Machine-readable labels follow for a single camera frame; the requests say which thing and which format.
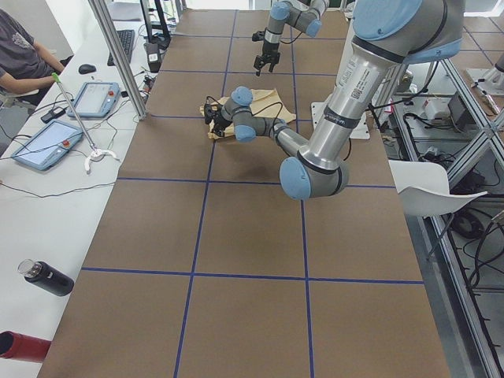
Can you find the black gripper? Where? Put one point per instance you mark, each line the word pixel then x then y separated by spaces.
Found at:
pixel 268 51
pixel 219 122

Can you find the seated person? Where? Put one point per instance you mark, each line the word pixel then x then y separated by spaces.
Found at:
pixel 26 65

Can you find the black keyboard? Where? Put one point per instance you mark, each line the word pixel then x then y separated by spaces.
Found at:
pixel 126 38

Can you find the far blue teach pendant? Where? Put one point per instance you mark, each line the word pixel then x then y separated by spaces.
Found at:
pixel 96 99

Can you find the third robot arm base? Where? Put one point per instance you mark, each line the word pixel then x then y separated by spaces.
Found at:
pixel 490 81

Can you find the red cylinder bottle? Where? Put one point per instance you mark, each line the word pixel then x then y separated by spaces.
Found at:
pixel 22 347

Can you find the near blue teach pendant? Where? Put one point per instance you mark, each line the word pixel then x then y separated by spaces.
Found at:
pixel 48 146

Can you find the white plastic chair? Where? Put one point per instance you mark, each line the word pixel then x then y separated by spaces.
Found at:
pixel 424 190

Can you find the aluminium frame post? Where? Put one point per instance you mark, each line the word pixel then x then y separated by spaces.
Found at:
pixel 105 22

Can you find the metal reacher grabber tool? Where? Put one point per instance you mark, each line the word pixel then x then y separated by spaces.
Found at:
pixel 96 152

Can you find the black water bottle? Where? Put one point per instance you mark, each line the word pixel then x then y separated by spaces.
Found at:
pixel 46 277

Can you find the blue teach pendant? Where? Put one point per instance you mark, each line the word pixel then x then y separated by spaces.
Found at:
pixel 48 146
pixel 96 99

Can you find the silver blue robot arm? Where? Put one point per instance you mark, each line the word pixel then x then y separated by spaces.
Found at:
pixel 386 33
pixel 304 16

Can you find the black computer mouse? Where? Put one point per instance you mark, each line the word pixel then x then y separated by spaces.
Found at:
pixel 86 68

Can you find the beige long sleeve printed shirt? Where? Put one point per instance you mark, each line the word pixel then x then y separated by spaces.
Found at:
pixel 262 106

